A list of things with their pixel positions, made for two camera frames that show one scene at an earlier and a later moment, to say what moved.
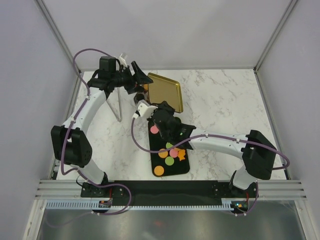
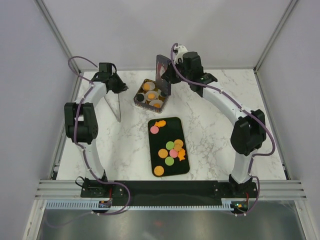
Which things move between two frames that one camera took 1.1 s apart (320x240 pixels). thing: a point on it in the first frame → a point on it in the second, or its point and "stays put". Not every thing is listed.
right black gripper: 165,106 → 168,75
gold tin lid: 164,89 → 162,61
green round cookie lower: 169,160 stays put
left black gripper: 138,76 → 122,86
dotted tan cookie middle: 163,154 stays put
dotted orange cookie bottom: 159,170 stays put
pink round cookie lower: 173,153 stays put
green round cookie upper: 169,145 stays put
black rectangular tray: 175,161 stays put
